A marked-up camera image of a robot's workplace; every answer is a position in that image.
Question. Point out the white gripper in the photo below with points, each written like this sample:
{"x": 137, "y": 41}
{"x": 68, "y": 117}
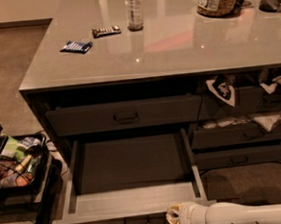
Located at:
{"x": 187, "y": 216}

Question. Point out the grey drawer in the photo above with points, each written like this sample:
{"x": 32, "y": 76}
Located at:
{"x": 130, "y": 181}
{"x": 248, "y": 100}
{"x": 122, "y": 115}
{"x": 237, "y": 157}
{"x": 235, "y": 135}

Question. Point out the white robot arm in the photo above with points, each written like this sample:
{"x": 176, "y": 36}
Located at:
{"x": 223, "y": 213}

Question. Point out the white packets in drawer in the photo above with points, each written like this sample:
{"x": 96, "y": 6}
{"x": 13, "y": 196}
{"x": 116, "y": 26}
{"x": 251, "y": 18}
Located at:
{"x": 267, "y": 120}

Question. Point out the grey counter cabinet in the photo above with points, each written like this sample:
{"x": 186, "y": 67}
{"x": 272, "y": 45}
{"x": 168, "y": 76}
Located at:
{"x": 175, "y": 53}

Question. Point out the green snack bag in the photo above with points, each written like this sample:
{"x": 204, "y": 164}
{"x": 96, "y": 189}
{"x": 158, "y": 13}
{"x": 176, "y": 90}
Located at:
{"x": 19, "y": 149}

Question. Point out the brown striped candy bar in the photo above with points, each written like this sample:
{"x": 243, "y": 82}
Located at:
{"x": 106, "y": 31}

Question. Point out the blue snack packet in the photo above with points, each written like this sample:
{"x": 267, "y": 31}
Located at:
{"x": 77, "y": 47}

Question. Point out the clear plastic bottle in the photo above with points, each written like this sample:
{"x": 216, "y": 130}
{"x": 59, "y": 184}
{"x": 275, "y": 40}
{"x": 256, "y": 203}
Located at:
{"x": 134, "y": 14}

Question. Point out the black wire snack basket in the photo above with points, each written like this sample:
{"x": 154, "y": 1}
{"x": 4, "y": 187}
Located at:
{"x": 26, "y": 176}

